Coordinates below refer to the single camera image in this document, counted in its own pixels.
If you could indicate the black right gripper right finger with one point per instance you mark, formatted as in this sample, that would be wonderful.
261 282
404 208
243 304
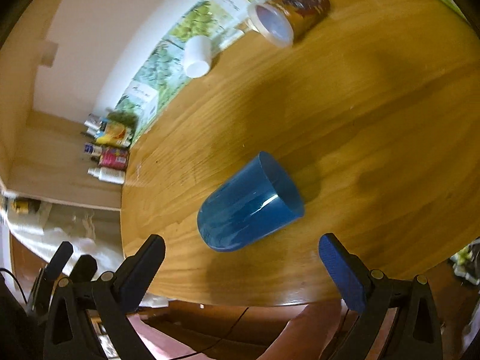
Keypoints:
415 332

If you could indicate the white spray bottle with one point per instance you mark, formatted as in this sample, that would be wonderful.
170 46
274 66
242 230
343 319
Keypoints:
108 175

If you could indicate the brown printed paper cup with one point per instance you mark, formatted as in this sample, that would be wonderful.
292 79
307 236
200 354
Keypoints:
285 22

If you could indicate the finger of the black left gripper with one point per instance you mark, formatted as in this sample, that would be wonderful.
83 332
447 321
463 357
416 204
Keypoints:
39 298
84 269

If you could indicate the blue plastic cup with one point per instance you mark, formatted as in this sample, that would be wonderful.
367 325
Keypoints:
255 202

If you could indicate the pink red can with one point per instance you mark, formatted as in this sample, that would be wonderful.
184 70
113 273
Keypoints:
106 156

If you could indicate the yellow snack package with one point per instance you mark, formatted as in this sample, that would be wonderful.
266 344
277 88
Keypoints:
112 133

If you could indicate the white plastic cup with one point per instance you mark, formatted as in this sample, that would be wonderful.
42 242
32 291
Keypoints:
197 60

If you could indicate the green grape print boxes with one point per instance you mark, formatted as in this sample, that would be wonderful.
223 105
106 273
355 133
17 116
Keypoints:
162 76

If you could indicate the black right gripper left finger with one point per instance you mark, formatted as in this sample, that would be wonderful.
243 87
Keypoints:
69 331

